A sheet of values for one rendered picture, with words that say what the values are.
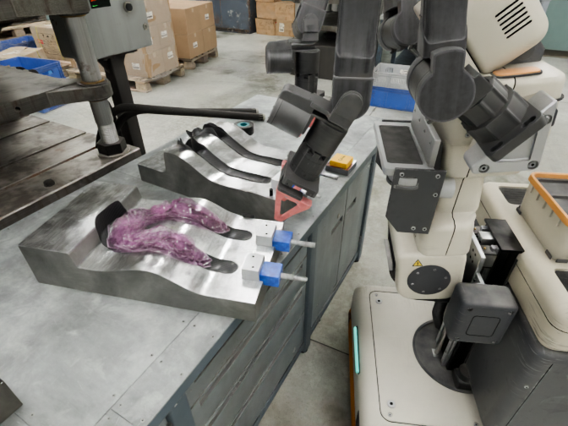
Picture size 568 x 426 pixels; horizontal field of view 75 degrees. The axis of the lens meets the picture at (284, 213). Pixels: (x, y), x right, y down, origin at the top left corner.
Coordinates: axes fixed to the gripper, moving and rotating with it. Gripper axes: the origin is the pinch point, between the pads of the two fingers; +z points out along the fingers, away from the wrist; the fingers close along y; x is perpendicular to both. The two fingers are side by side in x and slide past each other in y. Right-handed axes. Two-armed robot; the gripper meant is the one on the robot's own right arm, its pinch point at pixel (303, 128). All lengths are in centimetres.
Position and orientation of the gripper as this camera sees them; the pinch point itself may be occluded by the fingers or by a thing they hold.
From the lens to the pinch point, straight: 100.4
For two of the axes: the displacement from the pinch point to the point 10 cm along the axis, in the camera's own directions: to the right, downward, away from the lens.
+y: -4.8, 5.0, -7.2
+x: 8.8, 2.9, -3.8
